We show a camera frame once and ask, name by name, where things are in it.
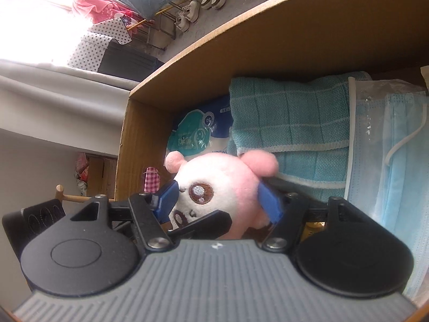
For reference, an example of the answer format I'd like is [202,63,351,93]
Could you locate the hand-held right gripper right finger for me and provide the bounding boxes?
[257,182,375,252]

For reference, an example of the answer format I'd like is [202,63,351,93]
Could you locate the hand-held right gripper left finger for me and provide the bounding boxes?
[68,180,180,251]

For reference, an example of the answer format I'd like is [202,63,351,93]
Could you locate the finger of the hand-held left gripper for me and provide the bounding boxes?
[169,210,234,241]

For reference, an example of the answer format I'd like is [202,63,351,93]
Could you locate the pink plush toy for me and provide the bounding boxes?
[164,151,279,241]

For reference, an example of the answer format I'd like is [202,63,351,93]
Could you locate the white teal wet wipes pack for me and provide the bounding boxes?
[166,94,235,160]

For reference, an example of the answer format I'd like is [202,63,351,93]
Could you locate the teal checked towel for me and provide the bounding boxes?
[228,70,373,202]

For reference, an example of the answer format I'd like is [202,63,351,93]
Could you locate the blue face mask pack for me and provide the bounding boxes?
[343,77,429,309]

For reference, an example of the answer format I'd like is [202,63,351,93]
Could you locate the brown cardboard box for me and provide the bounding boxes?
[114,0,429,209]

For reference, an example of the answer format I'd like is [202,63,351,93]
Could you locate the pink checkered tablecloth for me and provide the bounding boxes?
[144,167,162,193]

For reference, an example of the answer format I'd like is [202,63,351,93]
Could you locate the black seat wooden chair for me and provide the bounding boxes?
[55,184,90,205]

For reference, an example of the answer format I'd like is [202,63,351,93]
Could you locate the red patterned plastic bag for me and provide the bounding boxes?
[74,152,90,192]

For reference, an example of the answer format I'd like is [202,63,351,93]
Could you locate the grey white curtain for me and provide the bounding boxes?
[0,58,142,157]

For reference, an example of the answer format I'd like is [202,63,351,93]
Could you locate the white polka dot cloth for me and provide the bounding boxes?
[67,17,135,71]

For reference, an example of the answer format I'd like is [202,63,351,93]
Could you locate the white platform shoe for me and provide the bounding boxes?
[181,0,202,24]
[175,10,190,34]

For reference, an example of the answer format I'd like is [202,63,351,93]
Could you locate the yellow metal rack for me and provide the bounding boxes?
[127,0,202,41]

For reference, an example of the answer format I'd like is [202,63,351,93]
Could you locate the pink hanging clothes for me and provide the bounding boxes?
[72,0,135,24]

